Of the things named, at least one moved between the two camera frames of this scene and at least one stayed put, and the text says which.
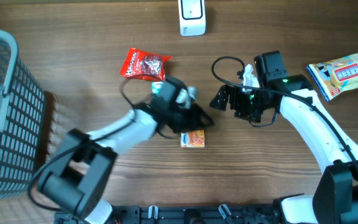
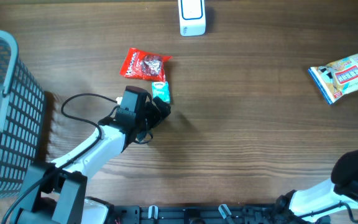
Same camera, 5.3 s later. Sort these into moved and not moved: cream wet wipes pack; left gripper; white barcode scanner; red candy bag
Moved: left gripper
Not moved: cream wet wipes pack; red candy bag; white barcode scanner
